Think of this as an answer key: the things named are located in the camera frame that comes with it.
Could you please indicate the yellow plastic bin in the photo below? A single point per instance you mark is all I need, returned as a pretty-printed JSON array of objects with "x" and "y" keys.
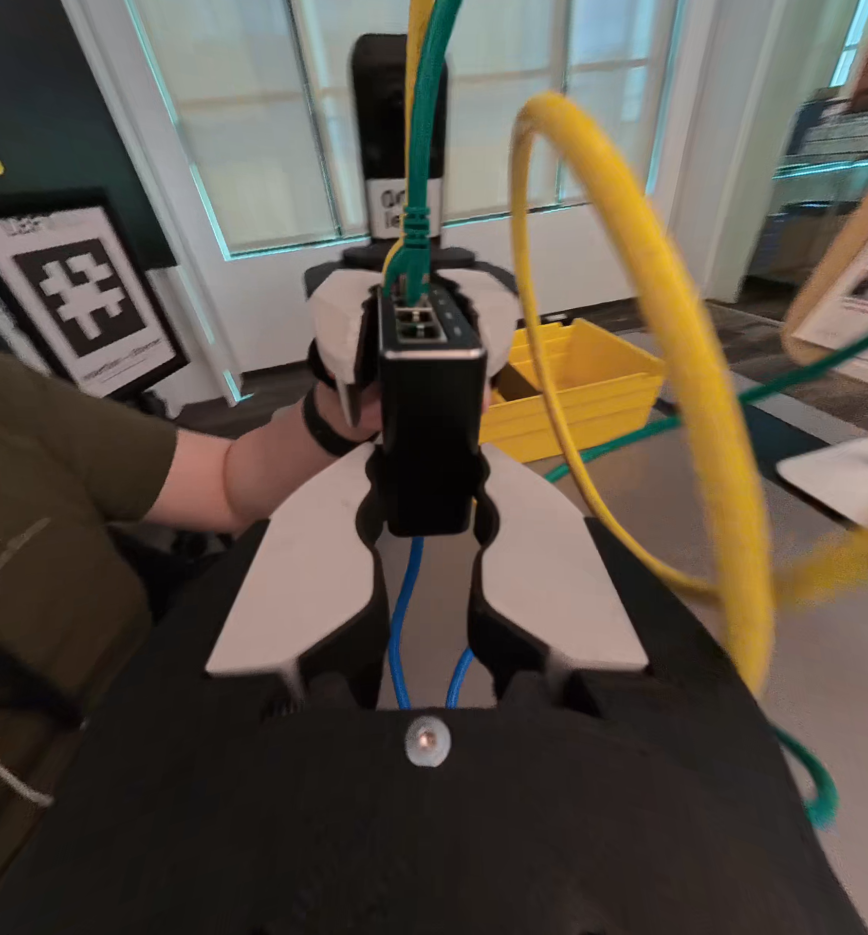
[{"x": 587, "y": 380}]

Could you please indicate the black ethernet switch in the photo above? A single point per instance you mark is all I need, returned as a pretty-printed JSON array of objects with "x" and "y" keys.
[{"x": 430, "y": 438}]

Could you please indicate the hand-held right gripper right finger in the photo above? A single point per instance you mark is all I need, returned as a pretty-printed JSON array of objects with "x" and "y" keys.
[{"x": 550, "y": 577}]

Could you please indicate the person's olive clothing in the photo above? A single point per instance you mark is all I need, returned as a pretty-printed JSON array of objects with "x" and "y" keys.
[{"x": 39, "y": 511}]

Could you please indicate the white framed window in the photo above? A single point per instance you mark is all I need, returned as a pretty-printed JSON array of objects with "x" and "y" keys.
[{"x": 258, "y": 146}]

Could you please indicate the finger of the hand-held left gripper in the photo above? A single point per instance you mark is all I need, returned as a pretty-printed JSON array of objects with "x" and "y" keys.
[
  {"x": 335, "y": 314},
  {"x": 496, "y": 314}
]

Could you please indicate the framed marker poster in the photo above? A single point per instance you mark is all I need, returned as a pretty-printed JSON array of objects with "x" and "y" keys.
[{"x": 83, "y": 292}]

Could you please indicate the person's left forearm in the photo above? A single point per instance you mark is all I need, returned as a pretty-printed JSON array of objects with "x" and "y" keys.
[{"x": 222, "y": 475}]

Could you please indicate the person's left hand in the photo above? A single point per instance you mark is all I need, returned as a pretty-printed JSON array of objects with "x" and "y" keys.
[{"x": 326, "y": 409}]

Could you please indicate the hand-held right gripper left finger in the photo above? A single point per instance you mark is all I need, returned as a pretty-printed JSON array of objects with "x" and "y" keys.
[{"x": 309, "y": 577}]

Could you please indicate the metal storage shelf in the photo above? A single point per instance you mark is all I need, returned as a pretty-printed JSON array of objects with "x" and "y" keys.
[{"x": 828, "y": 146}]

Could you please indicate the wooden display board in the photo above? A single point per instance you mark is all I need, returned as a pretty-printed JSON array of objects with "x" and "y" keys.
[{"x": 813, "y": 292}]

